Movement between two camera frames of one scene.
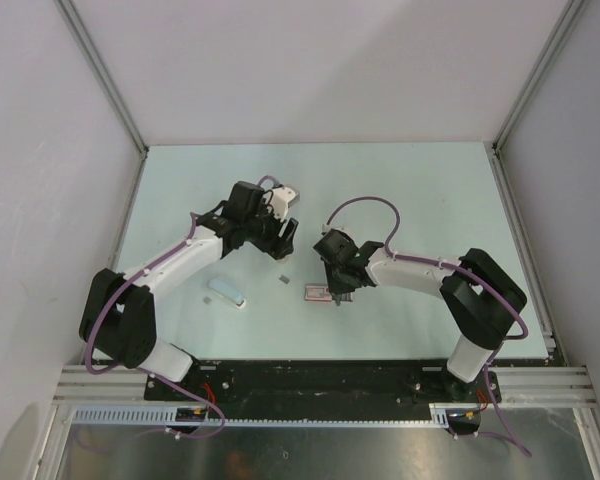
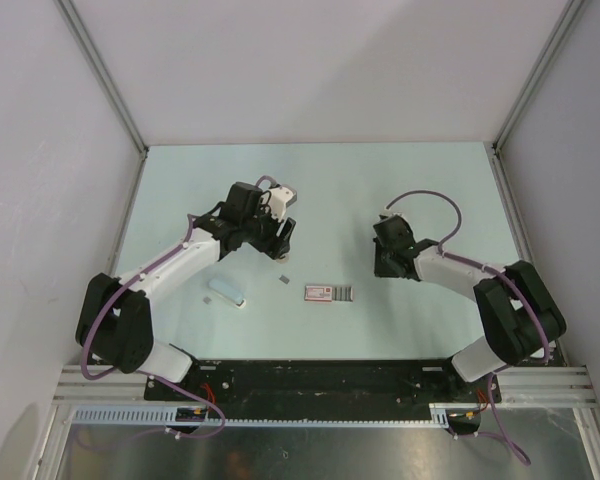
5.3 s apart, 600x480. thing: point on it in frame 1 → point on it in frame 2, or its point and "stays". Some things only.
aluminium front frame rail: [120, 386] stays
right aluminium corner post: [494, 147] stays
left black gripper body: [263, 230] stays
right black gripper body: [337, 283] → [382, 264]
